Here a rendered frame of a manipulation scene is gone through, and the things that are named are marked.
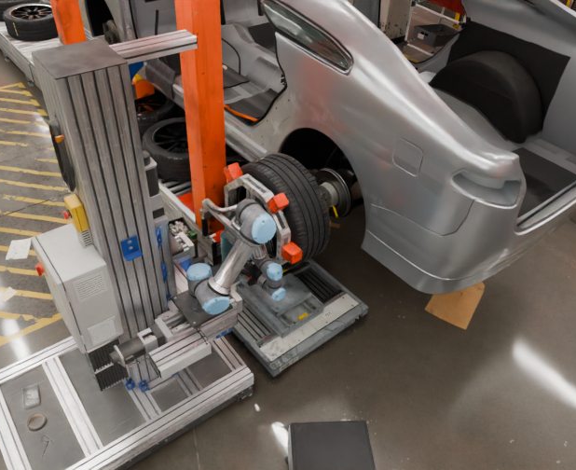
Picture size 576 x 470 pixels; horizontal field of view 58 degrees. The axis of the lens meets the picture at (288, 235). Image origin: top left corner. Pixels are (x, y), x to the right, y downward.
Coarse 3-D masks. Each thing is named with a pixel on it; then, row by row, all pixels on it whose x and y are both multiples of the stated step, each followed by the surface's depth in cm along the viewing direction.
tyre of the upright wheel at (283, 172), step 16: (256, 160) 297; (272, 160) 291; (288, 160) 291; (256, 176) 289; (272, 176) 279; (288, 176) 282; (304, 176) 285; (288, 192) 276; (304, 192) 280; (320, 192) 285; (288, 208) 276; (304, 208) 279; (320, 208) 285; (304, 224) 279; (320, 224) 286; (304, 240) 282; (320, 240) 292; (304, 256) 293
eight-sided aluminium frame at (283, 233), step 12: (240, 180) 286; (252, 180) 286; (228, 192) 306; (252, 192) 283; (264, 192) 281; (228, 204) 312; (264, 204) 277; (228, 216) 318; (276, 216) 276; (276, 228) 278; (288, 228) 279; (288, 240) 282
